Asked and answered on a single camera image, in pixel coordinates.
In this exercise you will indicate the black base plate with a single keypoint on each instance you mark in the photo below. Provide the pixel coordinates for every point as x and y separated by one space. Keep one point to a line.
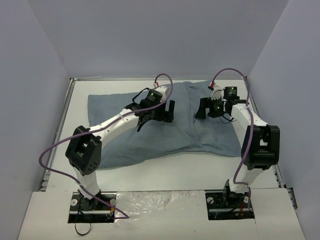
90 211
220 208

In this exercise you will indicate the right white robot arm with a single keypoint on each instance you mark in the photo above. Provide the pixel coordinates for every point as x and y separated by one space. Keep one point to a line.
261 145

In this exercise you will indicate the blue-grey pillowcase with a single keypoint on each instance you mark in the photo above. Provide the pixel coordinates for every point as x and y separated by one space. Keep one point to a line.
184 134

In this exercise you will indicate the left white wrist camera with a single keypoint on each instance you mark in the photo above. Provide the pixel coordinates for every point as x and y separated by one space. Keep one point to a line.
162 89

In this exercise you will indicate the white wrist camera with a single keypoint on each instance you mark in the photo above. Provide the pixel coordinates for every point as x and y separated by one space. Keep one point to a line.
217 91
162 89

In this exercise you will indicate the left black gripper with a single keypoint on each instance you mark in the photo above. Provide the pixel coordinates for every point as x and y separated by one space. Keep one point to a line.
164 114

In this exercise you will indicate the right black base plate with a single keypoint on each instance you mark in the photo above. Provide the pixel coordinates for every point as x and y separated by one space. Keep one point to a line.
220 208

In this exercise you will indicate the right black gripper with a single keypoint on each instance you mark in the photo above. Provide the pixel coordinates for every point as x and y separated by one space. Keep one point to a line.
208 110

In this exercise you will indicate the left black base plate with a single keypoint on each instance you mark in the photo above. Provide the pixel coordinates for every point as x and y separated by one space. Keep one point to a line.
90 211

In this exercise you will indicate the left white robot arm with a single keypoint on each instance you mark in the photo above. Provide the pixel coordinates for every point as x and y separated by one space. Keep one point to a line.
84 153

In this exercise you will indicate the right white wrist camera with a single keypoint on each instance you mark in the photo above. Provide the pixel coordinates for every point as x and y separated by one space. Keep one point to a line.
217 91

